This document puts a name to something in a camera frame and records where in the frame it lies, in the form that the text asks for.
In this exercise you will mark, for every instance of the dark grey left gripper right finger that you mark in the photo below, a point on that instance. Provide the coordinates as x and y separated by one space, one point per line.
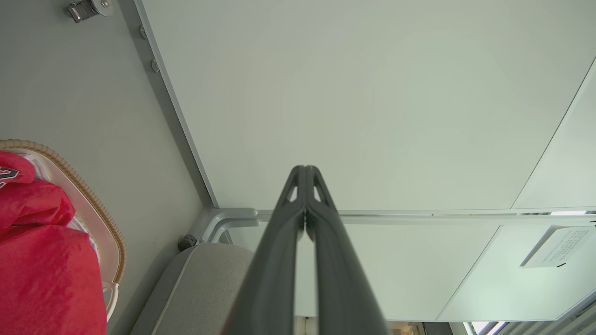
342 288

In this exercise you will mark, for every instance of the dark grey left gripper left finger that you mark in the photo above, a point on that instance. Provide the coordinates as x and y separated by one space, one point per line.
267 279

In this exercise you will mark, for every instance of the red and white garment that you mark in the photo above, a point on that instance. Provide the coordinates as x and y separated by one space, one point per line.
42 270

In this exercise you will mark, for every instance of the grey fabric sofa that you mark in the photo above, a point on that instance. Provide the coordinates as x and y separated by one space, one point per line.
200 288

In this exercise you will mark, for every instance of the white laundry basket brown rim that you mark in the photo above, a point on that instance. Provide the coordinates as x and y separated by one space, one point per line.
103 228

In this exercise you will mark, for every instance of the white paper notice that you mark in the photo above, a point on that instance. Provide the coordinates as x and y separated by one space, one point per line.
561 246

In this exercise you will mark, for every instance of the round metal bolt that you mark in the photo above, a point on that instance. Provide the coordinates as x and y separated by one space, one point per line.
155 65

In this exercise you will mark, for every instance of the metal caster wheel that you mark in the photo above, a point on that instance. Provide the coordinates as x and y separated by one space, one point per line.
84 10

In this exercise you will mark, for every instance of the grey metal frame rail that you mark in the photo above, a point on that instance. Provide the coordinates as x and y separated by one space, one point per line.
233 216

